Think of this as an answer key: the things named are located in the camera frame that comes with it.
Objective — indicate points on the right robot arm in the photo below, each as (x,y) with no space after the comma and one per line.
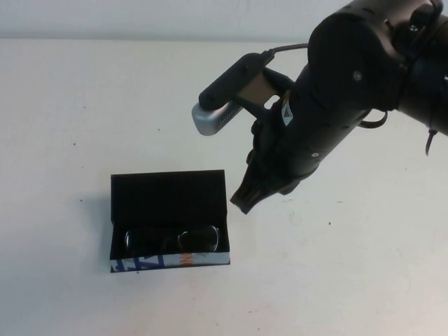
(350,45)

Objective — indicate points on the black glasses case printed side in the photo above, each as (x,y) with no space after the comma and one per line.
(164,196)

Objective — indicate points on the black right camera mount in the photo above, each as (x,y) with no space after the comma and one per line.
(276,78)

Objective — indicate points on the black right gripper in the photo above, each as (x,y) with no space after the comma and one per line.
(294,154)

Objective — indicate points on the black framed glasses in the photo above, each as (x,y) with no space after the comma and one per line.
(140,238)

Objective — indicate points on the right wrist camera black silver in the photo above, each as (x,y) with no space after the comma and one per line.
(224,84)

